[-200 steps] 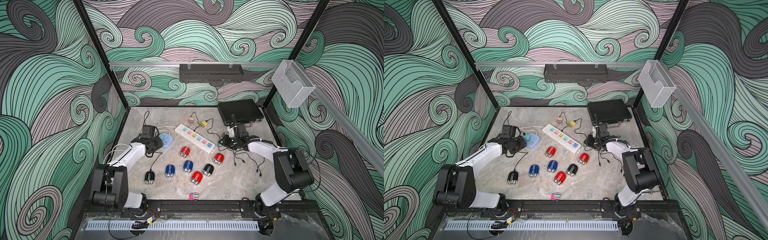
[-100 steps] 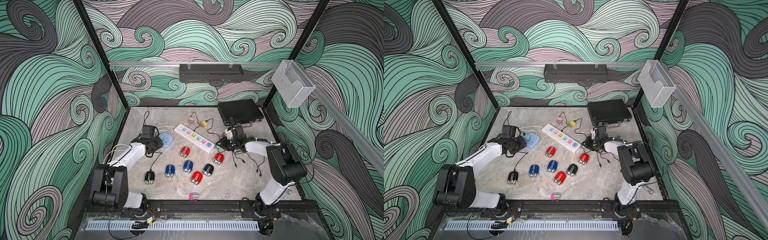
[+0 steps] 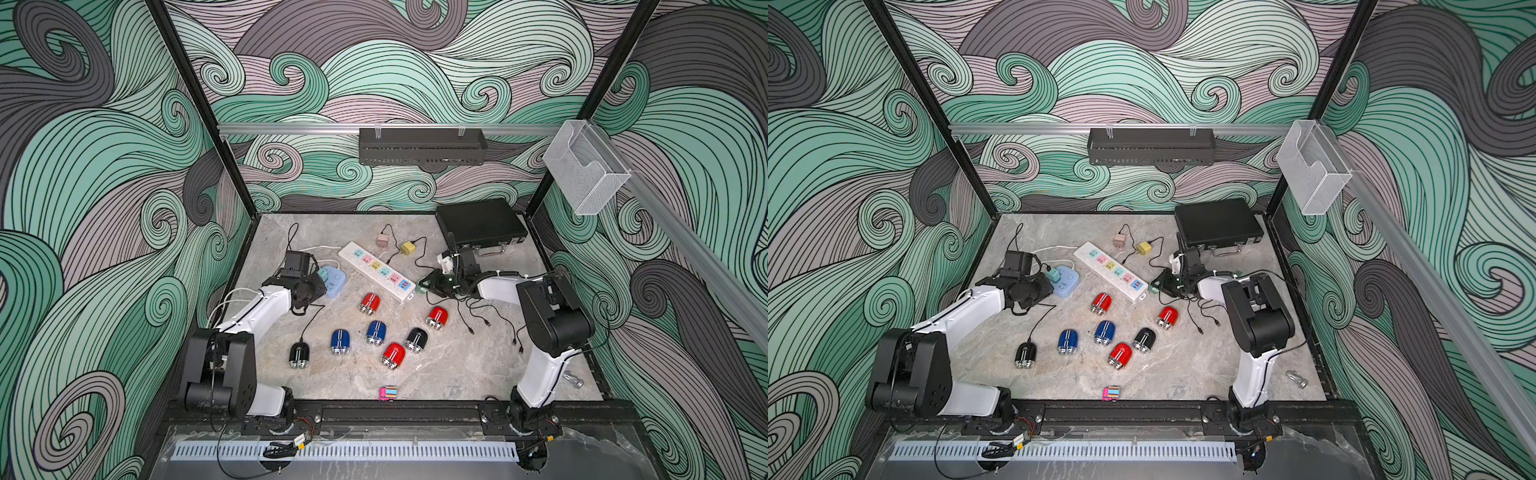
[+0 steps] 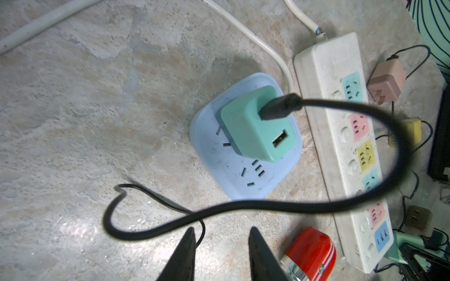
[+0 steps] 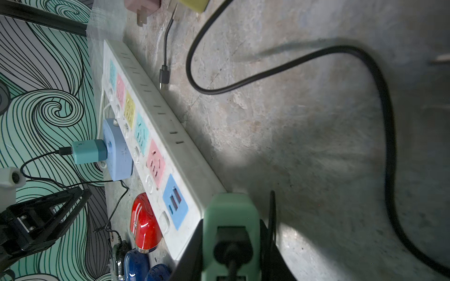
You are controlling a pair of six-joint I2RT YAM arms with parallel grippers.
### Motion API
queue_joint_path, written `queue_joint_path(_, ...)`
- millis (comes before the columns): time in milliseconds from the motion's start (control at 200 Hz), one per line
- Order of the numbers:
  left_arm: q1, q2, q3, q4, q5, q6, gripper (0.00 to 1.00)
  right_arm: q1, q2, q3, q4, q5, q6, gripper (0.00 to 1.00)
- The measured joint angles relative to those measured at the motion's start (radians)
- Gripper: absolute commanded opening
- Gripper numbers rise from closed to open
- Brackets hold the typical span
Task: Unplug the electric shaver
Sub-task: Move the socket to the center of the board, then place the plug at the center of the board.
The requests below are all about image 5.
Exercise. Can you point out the teal charger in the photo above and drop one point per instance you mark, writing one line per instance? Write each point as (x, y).
(89, 151)

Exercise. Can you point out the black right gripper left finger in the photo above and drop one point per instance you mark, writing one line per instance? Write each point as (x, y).
(190, 266)

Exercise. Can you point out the green charger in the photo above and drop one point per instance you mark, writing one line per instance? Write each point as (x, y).
(231, 239)

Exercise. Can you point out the yellow USB charger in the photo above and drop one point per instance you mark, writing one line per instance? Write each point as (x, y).
(198, 6)

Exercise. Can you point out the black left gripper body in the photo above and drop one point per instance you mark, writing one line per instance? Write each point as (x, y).
(35, 225)

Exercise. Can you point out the pink end USB charger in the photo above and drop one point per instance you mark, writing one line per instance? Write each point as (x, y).
(142, 8)

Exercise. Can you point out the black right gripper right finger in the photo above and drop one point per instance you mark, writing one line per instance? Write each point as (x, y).
(273, 266)

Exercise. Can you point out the blue round power socket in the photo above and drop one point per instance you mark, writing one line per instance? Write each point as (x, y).
(119, 160)

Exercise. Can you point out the white long power strip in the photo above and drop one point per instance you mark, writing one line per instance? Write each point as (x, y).
(178, 181)

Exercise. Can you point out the red shaver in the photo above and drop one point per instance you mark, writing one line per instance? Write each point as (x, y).
(144, 225)

